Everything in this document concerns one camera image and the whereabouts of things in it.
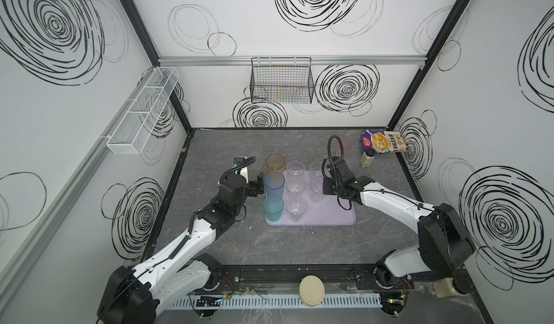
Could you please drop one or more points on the small spice jar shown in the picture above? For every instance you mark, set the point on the small spice jar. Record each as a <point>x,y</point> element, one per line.
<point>367,158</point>

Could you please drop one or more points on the snack bag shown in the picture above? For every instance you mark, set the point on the snack bag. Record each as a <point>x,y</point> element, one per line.
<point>383,141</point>

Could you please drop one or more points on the lilac plastic tray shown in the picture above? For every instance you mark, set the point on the lilac plastic tray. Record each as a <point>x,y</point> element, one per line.
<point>329,212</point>

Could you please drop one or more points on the yellow plastic cup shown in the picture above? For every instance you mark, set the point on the yellow plastic cup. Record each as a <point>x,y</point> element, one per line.
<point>275,163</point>

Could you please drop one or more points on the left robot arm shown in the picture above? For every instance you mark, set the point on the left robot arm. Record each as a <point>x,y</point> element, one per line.
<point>141,293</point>

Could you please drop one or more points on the teal plastic cup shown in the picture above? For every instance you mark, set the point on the teal plastic cup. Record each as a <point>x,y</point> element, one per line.
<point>273,207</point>

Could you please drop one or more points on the white cable duct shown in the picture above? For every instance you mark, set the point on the white cable duct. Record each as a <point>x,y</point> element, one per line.
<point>256,302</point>

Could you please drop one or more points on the beige round lid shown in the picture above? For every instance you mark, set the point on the beige round lid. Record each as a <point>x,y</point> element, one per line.
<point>312,290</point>

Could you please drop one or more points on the black wire basket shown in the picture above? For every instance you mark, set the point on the black wire basket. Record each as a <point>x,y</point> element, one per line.
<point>281,80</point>

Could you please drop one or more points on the clear glass back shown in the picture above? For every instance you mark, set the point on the clear glass back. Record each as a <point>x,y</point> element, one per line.
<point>316,190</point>

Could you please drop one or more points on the jar with black lid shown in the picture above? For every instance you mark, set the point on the jar with black lid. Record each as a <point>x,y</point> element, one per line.
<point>448,288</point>

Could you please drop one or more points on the clear faceted glass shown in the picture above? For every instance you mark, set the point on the clear faceted glass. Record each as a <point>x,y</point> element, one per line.
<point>295,185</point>

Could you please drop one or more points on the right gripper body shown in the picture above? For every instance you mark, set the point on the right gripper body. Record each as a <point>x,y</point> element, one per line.
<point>328,185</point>

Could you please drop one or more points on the blue plastic cup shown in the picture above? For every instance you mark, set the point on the blue plastic cup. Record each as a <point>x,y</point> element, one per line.
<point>274,183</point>

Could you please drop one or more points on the white wire shelf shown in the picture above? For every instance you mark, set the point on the white wire shelf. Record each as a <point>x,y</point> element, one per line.
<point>137,125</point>

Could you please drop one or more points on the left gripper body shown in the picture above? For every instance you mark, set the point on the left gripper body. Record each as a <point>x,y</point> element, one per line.
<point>258,185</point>

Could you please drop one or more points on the black mounting rail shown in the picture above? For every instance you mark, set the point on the black mounting rail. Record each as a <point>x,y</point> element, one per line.
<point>362,276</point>

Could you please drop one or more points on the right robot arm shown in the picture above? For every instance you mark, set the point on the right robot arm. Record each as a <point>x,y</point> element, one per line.
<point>444,243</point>

